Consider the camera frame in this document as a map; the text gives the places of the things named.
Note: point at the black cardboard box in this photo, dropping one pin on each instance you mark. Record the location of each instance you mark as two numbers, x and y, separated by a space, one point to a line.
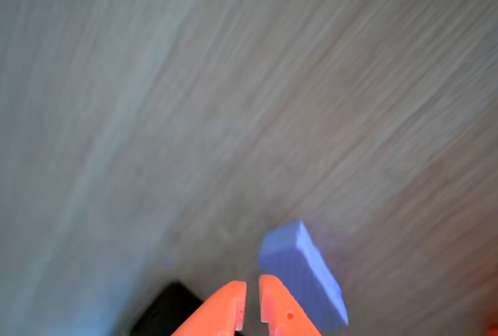
171 312

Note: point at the purple textured foam block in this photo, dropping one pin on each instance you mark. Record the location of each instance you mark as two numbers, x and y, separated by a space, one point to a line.
307 274

